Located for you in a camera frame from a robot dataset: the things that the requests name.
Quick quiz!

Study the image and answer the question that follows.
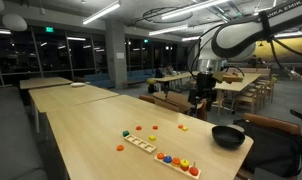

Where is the cardboard box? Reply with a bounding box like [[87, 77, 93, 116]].
[[152, 90, 194, 114]]

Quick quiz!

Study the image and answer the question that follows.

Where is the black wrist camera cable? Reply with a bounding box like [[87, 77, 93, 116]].
[[224, 65, 246, 78]]

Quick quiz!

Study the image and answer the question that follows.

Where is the blue sofa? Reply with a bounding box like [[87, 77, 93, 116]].
[[126, 68, 156, 83], [83, 73, 116, 89]]

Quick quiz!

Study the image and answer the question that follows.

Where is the wooden slotted tray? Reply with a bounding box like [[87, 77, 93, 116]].
[[123, 134, 157, 154]]

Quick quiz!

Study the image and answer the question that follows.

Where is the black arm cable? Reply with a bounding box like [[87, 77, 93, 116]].
[[257, 11, 302, 84]]

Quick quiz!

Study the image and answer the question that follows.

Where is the wooden peg platform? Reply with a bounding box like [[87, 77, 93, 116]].
[[153, 153, 202, 180]]

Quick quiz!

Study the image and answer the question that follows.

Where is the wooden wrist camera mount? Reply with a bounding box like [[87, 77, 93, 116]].
[[213, 71, 244, 84]]

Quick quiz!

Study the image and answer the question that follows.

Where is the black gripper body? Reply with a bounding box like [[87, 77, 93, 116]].
[[195, 71, 219, 101]]

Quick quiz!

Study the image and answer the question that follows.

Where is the brown leather chair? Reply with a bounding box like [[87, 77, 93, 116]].
[[241, 112, 302, 136]]

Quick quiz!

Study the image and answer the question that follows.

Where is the wooden chair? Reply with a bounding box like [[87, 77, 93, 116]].
[[257, 77, 278, 103], [231, 87, 259, 114]]

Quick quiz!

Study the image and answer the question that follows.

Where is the long wooden table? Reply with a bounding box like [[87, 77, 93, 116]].
[[212, 72, 263, 116], [153, 71, 199, 91]]

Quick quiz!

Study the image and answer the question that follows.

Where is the black bowl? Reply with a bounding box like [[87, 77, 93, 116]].
[[211, 125, 246, 150]]

